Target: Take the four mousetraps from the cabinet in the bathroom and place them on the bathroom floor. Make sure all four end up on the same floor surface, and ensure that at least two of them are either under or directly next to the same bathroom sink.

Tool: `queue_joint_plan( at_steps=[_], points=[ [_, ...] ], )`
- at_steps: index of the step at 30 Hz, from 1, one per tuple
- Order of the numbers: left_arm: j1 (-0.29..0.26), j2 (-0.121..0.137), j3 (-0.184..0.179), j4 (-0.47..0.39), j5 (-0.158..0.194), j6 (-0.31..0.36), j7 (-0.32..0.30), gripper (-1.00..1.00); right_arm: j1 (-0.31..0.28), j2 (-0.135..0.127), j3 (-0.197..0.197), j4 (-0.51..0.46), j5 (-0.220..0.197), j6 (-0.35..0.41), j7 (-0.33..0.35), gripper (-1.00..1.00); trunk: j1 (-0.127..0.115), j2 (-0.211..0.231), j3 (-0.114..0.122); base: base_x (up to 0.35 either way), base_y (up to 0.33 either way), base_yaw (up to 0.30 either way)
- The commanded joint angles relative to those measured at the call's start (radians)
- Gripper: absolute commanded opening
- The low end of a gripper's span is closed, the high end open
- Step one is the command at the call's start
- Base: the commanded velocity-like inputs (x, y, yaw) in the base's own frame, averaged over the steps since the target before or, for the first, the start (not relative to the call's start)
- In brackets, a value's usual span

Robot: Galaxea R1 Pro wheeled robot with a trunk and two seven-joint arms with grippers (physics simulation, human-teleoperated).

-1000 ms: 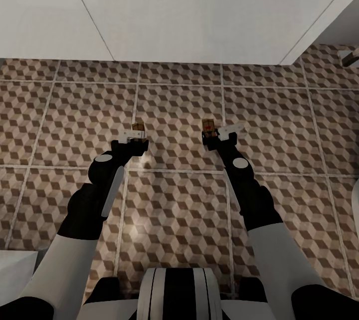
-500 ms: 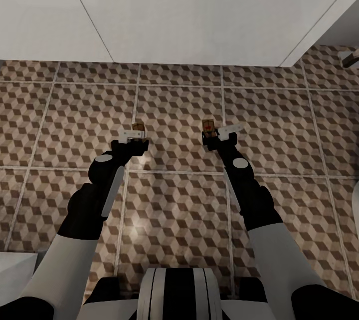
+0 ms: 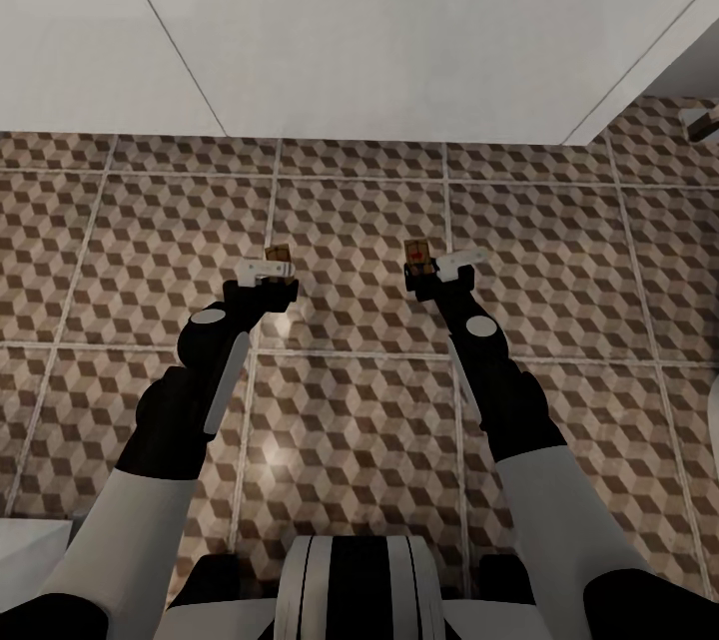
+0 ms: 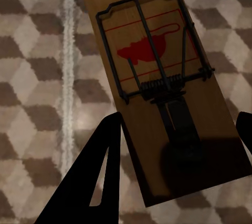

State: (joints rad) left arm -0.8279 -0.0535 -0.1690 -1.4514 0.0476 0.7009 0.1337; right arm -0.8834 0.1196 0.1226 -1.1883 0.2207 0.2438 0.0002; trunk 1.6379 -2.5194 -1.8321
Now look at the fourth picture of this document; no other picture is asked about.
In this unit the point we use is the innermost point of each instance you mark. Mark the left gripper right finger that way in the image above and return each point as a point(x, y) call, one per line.
point(244, 128)

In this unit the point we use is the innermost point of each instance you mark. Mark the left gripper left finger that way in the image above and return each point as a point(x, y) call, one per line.
point(70, 202)

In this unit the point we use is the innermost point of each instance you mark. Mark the mousetrap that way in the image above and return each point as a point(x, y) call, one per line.
point(180, 134)

